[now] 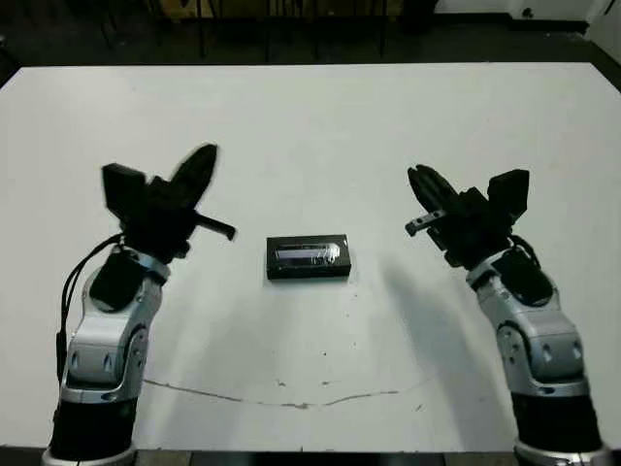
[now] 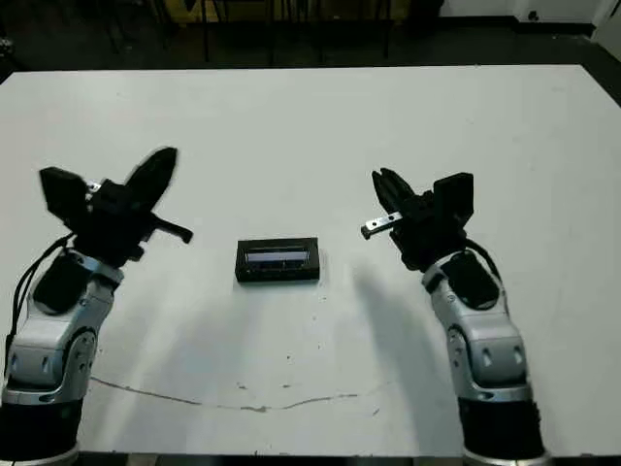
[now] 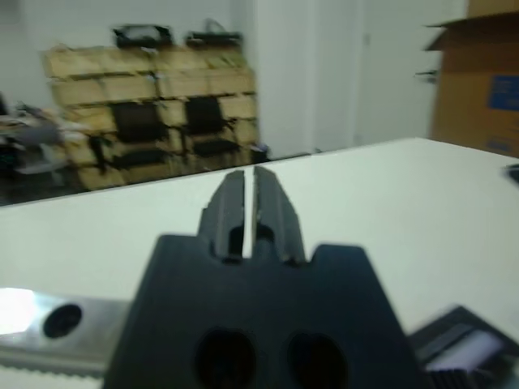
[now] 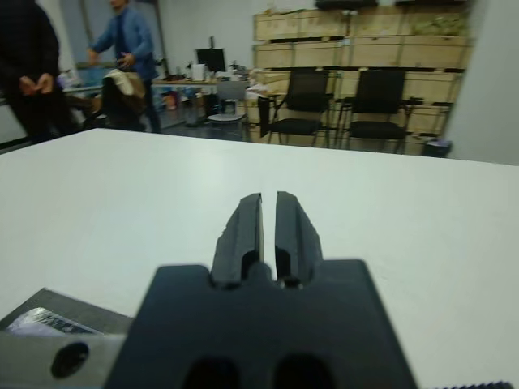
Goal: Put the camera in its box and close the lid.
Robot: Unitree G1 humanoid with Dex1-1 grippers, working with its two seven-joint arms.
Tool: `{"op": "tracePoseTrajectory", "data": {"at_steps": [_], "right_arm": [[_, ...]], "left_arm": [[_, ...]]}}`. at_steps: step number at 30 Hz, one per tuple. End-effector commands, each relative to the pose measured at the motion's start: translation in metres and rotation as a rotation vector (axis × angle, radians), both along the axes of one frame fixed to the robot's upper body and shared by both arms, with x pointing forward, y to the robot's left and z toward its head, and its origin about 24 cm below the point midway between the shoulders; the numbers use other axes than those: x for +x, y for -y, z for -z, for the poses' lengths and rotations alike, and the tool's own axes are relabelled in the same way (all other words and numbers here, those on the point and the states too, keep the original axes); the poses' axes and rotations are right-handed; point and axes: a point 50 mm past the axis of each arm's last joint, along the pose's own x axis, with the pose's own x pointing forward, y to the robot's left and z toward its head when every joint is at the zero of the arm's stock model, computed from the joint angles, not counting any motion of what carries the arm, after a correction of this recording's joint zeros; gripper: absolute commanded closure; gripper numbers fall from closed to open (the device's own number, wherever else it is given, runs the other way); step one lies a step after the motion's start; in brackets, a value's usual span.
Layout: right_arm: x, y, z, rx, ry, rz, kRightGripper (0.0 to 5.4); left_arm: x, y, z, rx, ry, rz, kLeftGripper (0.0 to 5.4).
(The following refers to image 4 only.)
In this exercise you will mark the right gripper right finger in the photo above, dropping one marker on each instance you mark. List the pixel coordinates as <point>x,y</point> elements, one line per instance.
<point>296,239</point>

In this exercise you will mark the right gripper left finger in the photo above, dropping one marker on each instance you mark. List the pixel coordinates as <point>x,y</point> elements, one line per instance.
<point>239,243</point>

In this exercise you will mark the small white box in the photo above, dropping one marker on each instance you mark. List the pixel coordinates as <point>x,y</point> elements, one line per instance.
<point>198,72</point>

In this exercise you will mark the grey swivel chair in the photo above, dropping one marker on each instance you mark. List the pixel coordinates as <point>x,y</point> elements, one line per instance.
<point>227,95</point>

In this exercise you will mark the black mesh office chair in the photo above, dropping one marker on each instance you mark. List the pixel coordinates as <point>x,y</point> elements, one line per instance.
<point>381,93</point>
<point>308,89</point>

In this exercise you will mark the small black floor bin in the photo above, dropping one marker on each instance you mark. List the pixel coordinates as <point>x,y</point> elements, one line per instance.
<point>437,148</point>

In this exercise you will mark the wooden top desk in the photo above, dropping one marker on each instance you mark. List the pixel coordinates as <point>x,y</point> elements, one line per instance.
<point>182,81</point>

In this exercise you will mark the black swivel chair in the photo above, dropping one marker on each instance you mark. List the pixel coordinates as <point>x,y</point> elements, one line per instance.
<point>117,113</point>

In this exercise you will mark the black computer monitor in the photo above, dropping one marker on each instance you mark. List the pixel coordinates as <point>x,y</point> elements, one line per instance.
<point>211,60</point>

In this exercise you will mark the beige jacket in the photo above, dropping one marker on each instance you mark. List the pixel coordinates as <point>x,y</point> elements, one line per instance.
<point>127,85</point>

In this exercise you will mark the person in blue shirt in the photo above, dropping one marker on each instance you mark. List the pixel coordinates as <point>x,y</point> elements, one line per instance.
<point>129,36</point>

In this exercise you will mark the flat black case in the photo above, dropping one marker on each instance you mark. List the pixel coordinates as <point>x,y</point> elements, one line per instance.
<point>430,2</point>

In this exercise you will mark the person in black clothes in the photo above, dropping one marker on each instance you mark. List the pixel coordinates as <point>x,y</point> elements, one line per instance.
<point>28,48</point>

